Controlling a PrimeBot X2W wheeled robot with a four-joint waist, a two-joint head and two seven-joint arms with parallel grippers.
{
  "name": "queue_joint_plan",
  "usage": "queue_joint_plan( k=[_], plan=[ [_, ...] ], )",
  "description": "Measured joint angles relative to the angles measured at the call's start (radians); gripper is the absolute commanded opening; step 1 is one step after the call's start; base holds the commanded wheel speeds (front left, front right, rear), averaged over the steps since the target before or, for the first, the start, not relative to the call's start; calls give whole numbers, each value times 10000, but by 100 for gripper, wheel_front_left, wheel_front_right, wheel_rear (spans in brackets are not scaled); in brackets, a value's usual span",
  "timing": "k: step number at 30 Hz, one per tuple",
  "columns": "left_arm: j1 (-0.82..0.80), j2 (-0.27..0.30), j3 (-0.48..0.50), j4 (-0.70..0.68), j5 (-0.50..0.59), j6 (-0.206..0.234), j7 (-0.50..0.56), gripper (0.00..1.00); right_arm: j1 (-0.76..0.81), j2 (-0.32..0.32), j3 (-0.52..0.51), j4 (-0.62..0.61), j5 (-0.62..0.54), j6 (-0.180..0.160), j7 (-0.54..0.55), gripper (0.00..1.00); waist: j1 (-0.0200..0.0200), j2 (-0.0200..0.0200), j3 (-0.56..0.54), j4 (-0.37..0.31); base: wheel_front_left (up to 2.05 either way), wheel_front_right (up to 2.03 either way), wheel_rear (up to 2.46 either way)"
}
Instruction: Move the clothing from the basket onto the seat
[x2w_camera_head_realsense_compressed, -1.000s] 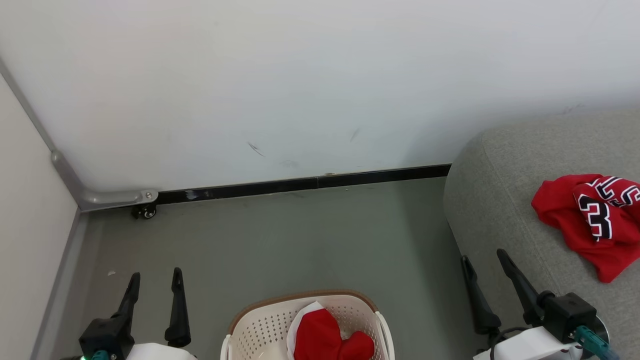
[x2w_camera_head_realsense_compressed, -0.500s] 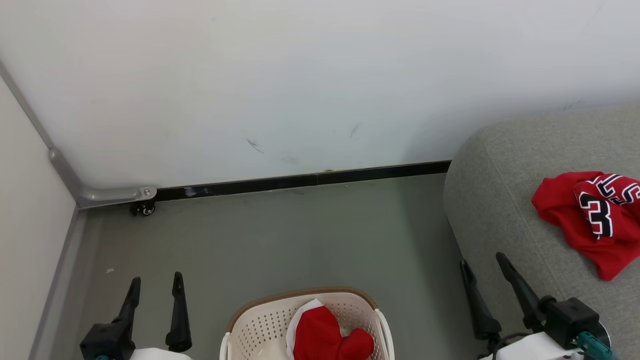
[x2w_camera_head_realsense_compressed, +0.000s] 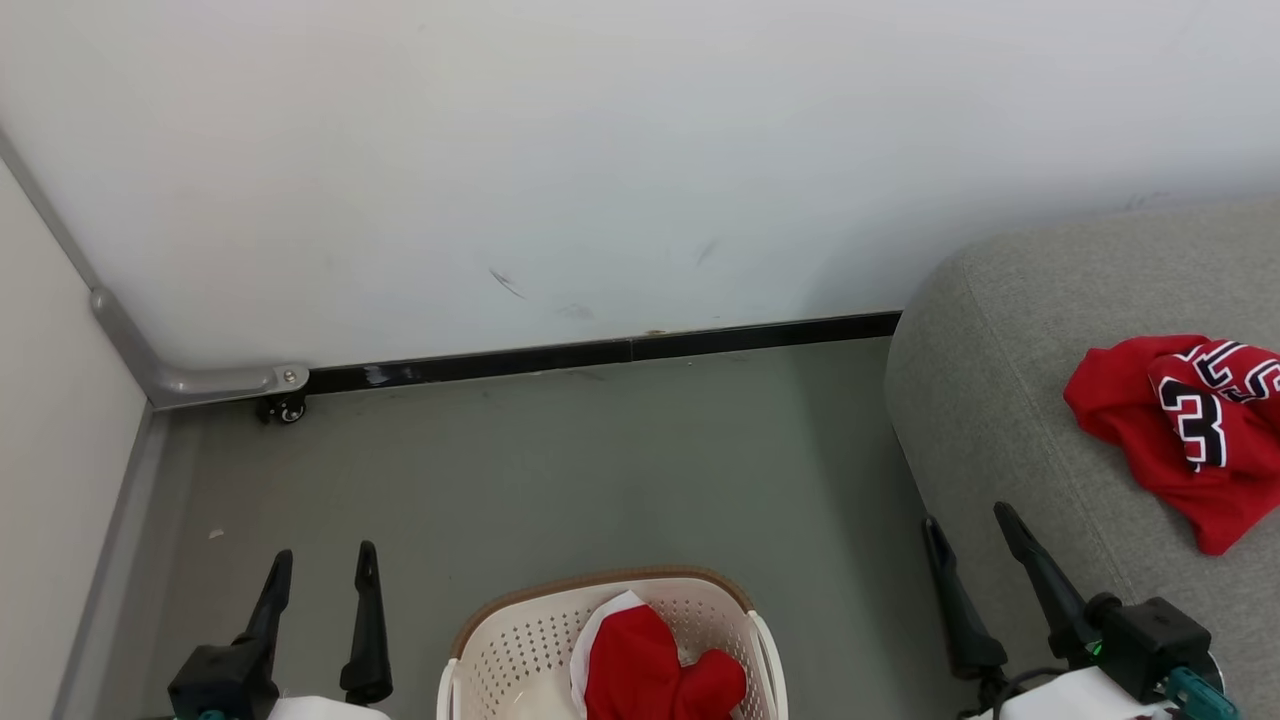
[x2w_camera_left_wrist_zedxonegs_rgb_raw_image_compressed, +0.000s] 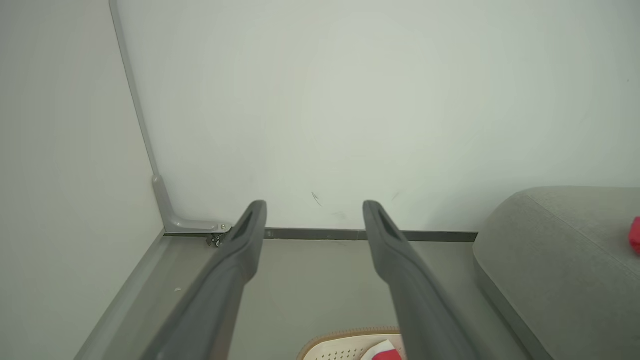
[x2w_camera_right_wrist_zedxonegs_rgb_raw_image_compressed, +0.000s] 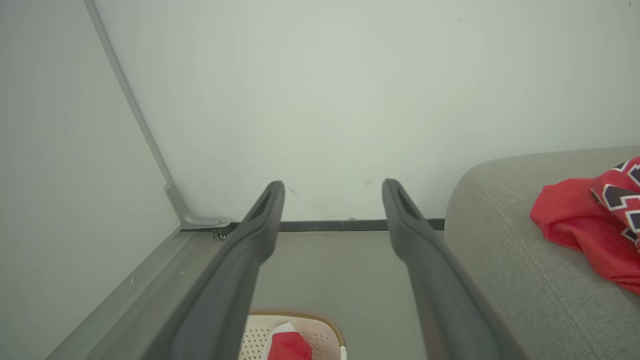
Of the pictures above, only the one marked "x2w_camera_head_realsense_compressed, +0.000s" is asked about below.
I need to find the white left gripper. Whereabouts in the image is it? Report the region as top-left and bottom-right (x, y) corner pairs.
(232, 541), (394, 720)

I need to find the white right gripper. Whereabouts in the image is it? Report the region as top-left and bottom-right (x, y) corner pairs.
(922, 502), (1176, 720)

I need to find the red jersey with black numbers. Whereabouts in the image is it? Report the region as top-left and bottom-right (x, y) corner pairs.
(1063, 334), (1280, 557)

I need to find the red garment with white lining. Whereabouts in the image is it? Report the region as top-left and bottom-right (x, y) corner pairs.
(570, 590), (749, 720)

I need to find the grey fabric sofa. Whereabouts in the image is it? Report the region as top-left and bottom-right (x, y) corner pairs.
(884, 197), (1280, 720)

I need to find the white perforated laundry basket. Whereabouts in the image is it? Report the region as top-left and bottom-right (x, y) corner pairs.
(436, 567), (789, 720)

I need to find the black baseboard strip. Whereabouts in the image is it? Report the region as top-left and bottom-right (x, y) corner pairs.
(305, 311), (903, 395)

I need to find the grey metal partition frame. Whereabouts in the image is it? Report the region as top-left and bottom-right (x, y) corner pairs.
(0, 125), (311, 720)

